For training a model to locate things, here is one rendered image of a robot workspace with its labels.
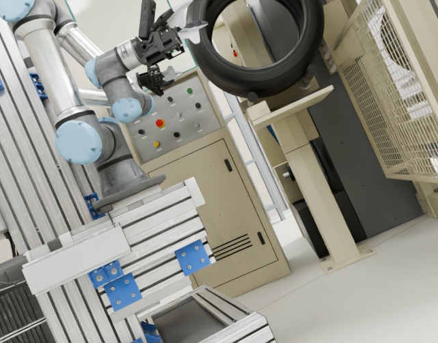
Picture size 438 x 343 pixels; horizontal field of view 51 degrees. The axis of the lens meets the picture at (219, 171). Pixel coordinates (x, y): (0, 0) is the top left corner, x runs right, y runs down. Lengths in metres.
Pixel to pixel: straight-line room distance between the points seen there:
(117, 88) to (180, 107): 1.41
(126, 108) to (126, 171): 0.22
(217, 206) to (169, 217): 1.21
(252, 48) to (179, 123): 0.61
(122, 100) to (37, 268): 0.48
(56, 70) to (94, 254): 0.51
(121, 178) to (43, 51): 0.41
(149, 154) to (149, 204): 1.31
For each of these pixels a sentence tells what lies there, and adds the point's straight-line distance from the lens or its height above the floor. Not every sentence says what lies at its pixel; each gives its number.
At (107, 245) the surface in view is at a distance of 1.25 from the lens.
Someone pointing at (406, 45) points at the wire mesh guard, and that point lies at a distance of 1.57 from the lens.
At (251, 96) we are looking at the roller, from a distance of 1.98.
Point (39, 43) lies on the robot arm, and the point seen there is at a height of 1.17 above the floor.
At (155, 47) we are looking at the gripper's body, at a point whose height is 1.02.
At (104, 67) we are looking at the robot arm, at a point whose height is 1.03.
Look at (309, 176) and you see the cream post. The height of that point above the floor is 0.47.
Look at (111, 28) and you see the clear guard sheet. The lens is 2.83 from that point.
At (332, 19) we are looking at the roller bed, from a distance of 2.39.
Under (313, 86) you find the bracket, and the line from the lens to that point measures 2.35.
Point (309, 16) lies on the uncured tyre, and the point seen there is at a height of 1.10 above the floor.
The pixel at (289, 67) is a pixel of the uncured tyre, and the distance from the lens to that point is 1.97.
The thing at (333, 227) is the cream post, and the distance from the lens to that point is 2.38.
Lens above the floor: 0.62
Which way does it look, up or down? 1 degrees up
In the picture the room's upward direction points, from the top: 24 degrees counter-clockwise
